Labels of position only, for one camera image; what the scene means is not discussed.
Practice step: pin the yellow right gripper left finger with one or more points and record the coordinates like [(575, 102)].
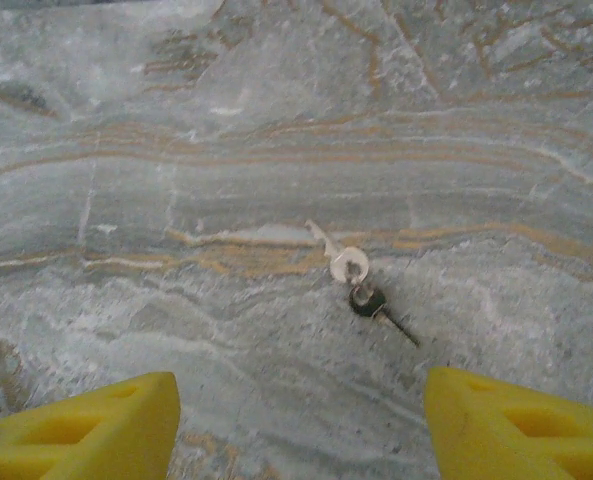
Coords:
[(91, 430)]

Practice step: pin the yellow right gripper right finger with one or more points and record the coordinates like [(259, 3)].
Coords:
[(501, 425)]

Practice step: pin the black-headed key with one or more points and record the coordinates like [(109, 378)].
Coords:
[(372, 303)]

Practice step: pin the silver key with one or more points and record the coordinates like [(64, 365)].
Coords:
[(340, 260)]

